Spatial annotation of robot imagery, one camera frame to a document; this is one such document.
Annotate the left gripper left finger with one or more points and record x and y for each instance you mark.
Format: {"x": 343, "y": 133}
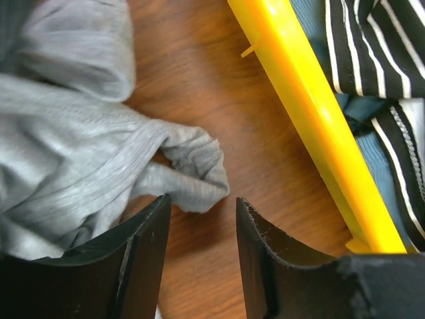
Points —
{"x": 115, "y": 275}

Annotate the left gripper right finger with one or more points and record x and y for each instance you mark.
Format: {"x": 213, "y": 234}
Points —
{"x": 284, "y": 278}

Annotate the grey tank top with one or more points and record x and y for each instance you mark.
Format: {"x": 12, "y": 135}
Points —
{"x": 73, "y": 155}

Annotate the yellow plastic bin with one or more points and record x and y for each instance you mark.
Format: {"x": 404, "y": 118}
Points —
{"x": 278, "y": 40}

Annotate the black white striped garment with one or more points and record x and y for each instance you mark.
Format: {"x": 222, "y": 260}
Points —
{"x": 376, "y": 55}

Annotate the teal garment in bin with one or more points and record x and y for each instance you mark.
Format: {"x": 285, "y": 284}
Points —
{"x": 311, "y": 16}

